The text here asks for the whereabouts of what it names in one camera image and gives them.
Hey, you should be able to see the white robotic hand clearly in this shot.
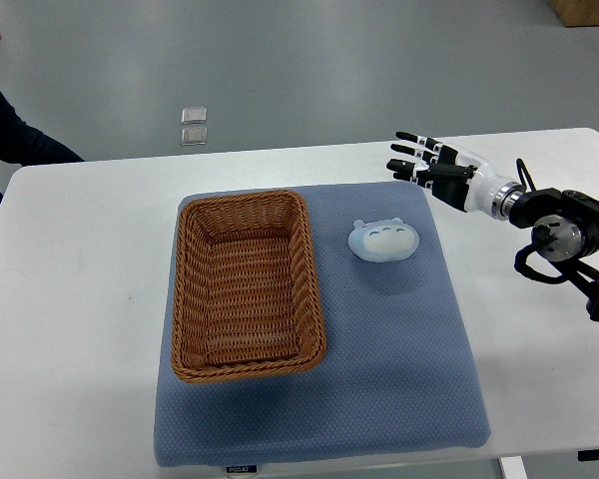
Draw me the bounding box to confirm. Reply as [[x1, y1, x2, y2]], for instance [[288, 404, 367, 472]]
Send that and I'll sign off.
[[386, 131, 525, 219]]

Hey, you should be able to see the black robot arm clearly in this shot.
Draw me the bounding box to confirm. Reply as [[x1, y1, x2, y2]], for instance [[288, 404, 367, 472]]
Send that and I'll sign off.
[[386, 132, 599, 323]]

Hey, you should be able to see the blue plush toy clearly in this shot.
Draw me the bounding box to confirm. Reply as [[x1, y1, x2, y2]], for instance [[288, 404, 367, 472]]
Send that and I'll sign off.
[[347, 218, 419, 263]]

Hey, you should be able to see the brown wicker basket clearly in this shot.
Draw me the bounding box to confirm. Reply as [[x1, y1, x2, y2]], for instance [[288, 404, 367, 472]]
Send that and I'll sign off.
[[171, 190, 326, 383]]

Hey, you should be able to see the brown cardboard box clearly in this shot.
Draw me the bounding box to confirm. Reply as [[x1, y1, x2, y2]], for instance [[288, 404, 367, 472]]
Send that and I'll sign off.
[[548, 0, 599, 28]]

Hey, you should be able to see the blue fabric mat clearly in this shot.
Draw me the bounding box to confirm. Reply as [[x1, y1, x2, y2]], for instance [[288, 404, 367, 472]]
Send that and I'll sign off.
[[154, 182, 490, 467]]

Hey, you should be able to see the lower metal floor plate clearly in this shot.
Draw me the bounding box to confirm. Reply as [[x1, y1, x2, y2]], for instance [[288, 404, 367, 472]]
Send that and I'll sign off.
[[181, 127, 208, 146]]

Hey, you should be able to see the metal floor plate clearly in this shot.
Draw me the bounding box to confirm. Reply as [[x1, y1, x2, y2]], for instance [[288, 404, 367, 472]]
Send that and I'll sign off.
[[181, 106, 207, 125], [181, 127, 208, 146]]

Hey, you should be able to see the upper metal floor plate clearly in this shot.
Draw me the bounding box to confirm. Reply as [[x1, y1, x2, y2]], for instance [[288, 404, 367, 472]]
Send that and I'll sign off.
[[181, 106, 207, 125]]

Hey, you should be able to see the person in dark clothing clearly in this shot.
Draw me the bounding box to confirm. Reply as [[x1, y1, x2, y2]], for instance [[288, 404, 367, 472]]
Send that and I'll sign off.
[[0, 91, 83, 205]]

